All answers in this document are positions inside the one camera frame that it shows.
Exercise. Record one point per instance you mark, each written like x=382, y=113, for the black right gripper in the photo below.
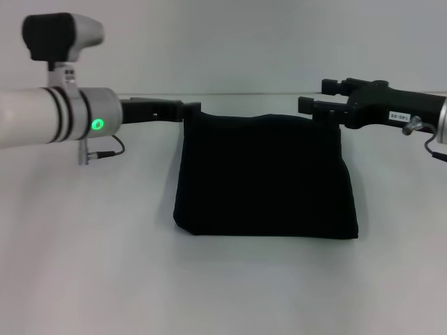
x=394, y=106

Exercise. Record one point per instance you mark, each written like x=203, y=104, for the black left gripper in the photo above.
x=150, y=111

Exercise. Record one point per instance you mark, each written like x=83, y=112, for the black shirt with FREE print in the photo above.
x=265, y=181

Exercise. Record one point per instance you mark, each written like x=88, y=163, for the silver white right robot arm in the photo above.
x=443, y=120

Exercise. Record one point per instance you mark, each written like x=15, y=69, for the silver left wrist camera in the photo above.
x=61, y=40

